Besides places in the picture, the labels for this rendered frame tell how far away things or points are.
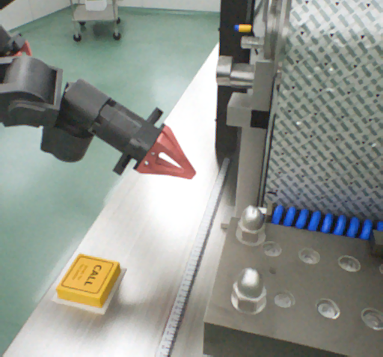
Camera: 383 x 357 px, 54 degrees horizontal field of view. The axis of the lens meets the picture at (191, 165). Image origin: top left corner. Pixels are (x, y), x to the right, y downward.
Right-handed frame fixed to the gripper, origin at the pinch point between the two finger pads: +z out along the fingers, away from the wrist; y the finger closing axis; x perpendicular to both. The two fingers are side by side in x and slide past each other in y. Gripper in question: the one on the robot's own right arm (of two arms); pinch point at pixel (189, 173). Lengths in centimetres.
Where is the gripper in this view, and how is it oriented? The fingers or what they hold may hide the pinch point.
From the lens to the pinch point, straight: 53.8
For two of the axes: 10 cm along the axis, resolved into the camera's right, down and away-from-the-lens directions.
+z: 8.3, 5.5, 1.2
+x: 5.0, -6.3, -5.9
